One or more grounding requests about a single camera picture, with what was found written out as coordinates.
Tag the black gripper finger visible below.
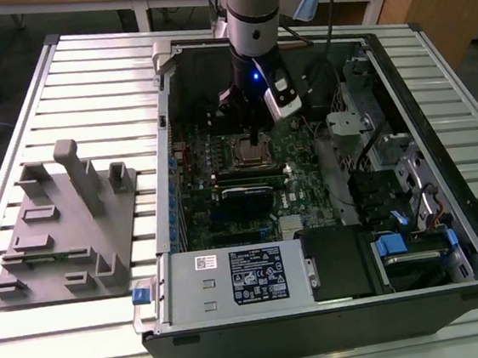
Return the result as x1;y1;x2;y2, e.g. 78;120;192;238
253;111;274;147
240;112;259;149

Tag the blue case latch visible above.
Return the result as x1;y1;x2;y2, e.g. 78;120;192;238
129;285;151;307

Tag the metal drive cage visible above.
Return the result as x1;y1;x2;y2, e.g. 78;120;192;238
305;52;402;229

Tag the small CPU plate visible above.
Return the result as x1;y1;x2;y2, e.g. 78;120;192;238
236;135;270;165

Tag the silver power supply unit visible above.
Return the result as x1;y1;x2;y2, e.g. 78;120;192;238
152;237;318;327

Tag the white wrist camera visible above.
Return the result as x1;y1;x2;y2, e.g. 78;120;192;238
251;51;304;123

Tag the silver chipset heatsink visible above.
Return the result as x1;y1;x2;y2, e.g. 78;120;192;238
277;213;306;241

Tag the grey plastic parts rack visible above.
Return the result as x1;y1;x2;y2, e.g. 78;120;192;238
0;132;150;309

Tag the black internal cable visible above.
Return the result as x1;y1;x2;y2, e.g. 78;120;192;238
410;181;441;230

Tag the coloured wire bundle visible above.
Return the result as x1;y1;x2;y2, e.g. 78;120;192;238
428;203;448;228

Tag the green motherboard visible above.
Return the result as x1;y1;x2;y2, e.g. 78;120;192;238
164;105;344;254

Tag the hard disk in blue carrier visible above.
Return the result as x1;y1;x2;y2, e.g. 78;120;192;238
371;228;448;294

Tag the black open PC case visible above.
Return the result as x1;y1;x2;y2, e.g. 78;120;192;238
103;8;478;358

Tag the blue cable tab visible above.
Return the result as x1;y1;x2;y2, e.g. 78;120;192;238
390;208;410;228

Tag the metal socket cover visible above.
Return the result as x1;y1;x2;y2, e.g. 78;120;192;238
225;128;281;173

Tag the black graphics card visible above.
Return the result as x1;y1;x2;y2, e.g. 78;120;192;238
218;181;278;225

